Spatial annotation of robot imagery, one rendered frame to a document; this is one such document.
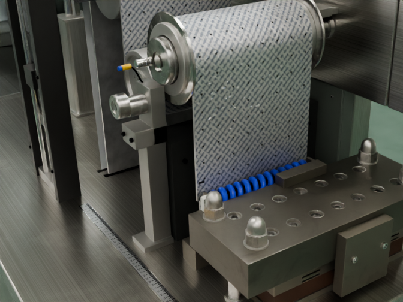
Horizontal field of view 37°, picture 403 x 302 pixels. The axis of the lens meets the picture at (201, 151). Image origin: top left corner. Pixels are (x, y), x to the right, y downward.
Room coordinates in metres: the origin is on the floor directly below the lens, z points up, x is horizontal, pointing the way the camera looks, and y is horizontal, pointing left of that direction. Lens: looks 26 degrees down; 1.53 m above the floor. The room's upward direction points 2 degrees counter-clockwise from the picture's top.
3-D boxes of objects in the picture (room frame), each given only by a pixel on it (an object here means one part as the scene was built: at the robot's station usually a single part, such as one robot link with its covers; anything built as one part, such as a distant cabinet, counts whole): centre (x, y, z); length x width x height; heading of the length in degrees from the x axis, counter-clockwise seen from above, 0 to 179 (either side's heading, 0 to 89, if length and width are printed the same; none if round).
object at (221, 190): (0.91, -0.10, 1.03); 0.21 x 0.04 x 0.03; 121
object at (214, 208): (0.80, -0.02, 1.05); 0.04 x 0.04 x 0.04
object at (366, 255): (0.77, -0.25, 0.96); 0.10 x 0.03 x 0.11; 121
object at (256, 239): (0.72, -0.07, 1.05); 0.04 x 0.04 x 0.04
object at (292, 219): (0.84, -0.19, 1.00); 0.40 x 0.16 x 0.06; 121
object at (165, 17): (0.91, 0.04, 1.25); 0.15 x 0.01 x 0.15; 31
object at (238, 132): (0.92, -0.09, 1.11); 0.23 x 0.01 x 0.18; 121
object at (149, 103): (0.92, 0.10, 1.05); 0.06 x 0.05 x 0.31; 121
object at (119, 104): (0.90, 0.13, 1.18); 0.04 x 0.02 x 0.04; 31
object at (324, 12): (1.07, -0.21, 1.28); 0.06 x 0.05 x 0.02; 121
